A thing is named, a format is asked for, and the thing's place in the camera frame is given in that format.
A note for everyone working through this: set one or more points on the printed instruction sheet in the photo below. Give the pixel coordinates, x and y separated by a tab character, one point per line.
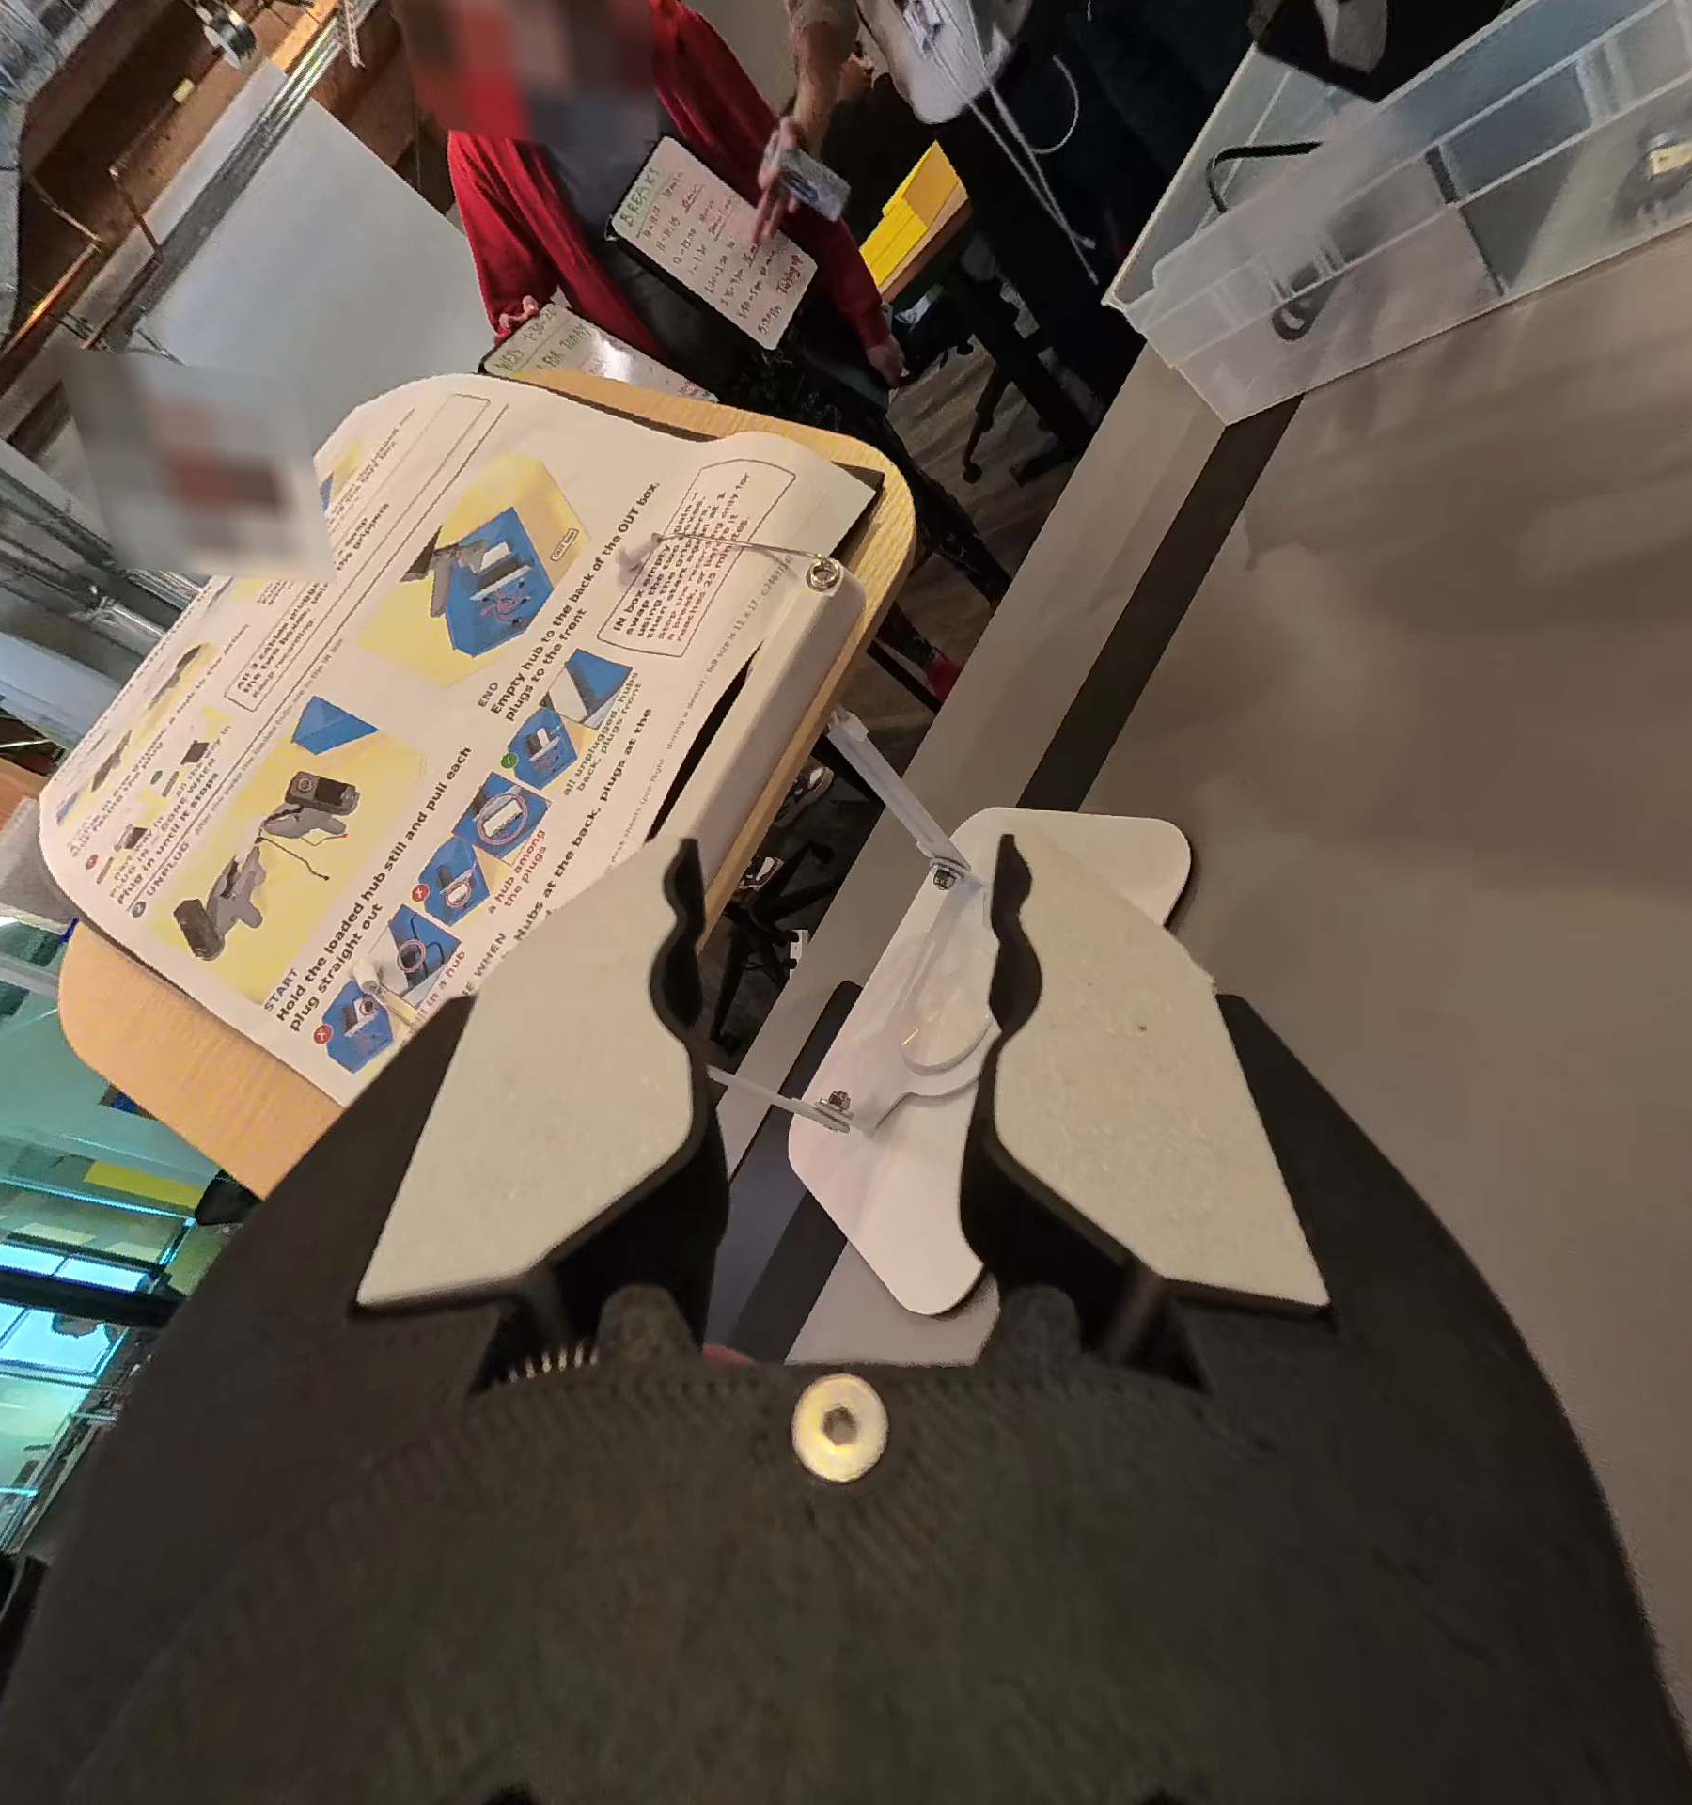
365	790

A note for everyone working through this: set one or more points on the clear plastic bin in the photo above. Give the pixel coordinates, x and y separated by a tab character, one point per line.
1354	282

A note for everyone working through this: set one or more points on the yellow plastic bin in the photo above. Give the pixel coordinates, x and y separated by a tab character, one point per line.
908	211

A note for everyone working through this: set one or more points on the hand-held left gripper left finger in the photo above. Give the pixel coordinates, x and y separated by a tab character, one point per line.
549	1100

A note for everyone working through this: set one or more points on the white partition board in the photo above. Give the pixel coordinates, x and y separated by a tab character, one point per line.
295	254

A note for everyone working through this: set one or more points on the silver duct pipes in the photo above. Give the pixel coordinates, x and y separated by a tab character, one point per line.
0	141

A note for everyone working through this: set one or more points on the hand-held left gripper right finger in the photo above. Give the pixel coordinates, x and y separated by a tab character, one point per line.
1156	1114

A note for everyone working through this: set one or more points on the white board stand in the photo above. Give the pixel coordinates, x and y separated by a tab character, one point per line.
873	1184

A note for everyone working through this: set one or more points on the small whiteboard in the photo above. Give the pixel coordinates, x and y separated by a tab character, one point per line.
578	346
732	268

